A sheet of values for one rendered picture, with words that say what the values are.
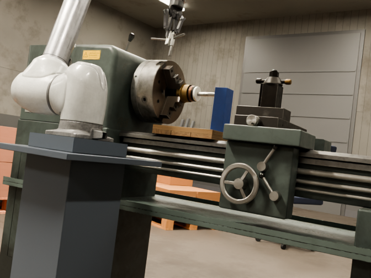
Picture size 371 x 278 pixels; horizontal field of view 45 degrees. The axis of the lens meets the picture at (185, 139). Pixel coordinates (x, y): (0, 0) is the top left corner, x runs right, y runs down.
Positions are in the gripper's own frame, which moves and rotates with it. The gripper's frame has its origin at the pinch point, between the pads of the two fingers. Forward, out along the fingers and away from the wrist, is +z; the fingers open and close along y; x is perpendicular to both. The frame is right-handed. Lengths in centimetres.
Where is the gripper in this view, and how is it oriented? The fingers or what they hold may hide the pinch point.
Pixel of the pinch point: (169, 38)
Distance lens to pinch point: 234.4
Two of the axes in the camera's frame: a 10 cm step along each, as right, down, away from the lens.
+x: 5.7, -0.1, -8.2
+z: -1.8, 9.7, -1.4
